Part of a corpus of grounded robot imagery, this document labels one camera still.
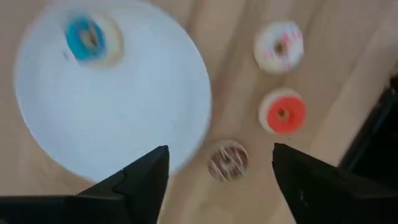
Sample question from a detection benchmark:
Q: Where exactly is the small chocolate glazed donut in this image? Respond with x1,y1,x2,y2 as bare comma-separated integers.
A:
207,140,249,183

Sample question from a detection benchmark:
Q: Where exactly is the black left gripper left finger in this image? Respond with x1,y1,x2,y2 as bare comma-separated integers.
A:
0,144,170,224

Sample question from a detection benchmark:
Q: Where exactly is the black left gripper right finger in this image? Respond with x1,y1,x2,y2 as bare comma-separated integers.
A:
272,142,398,224

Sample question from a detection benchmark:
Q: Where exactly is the small blue glazed donut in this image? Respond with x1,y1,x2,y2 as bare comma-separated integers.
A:
63,14,124,68

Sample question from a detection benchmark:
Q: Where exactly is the small red glazed donut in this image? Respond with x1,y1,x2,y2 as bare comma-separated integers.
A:
257,88,307,136

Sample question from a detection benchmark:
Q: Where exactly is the small white sprinkled donut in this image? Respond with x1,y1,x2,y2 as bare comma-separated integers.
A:
253,21,305,75

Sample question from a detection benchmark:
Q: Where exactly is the white round plate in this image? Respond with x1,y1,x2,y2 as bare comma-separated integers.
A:
14,0,213,183

